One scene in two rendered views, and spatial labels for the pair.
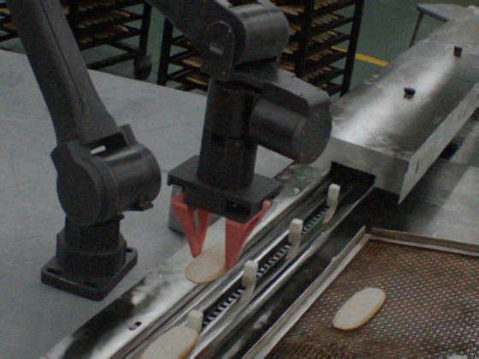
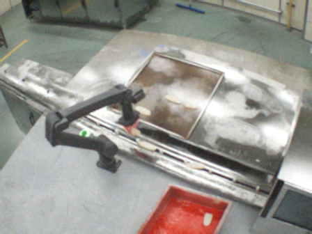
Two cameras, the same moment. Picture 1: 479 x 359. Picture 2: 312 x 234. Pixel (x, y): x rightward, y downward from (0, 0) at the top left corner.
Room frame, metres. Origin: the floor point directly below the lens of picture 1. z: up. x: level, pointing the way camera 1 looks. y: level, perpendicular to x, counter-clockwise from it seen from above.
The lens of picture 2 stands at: (0.46, 1.03, 2.07)
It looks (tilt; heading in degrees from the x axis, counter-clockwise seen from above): 45 degrees down; 286
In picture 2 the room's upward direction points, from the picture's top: 8 degrees counter-clockwise
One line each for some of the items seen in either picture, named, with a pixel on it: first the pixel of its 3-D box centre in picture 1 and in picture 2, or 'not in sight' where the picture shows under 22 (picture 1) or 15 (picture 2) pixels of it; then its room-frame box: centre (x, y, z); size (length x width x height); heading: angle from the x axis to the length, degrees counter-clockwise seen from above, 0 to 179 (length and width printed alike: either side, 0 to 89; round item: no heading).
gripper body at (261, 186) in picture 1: (227, 161); (127, 113); (0.89, 0.01, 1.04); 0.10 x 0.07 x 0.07; 67
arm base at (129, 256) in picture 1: (91, 243); (106, 159); (1.00, 0.17, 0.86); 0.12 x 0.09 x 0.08; 165
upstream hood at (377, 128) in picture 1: (446, 72); (28, 85); (1.89, -0.40, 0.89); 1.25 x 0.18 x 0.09; 157
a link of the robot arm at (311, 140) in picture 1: (274, 85); (130, 93); (0.87, -0.02, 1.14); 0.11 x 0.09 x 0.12; 54
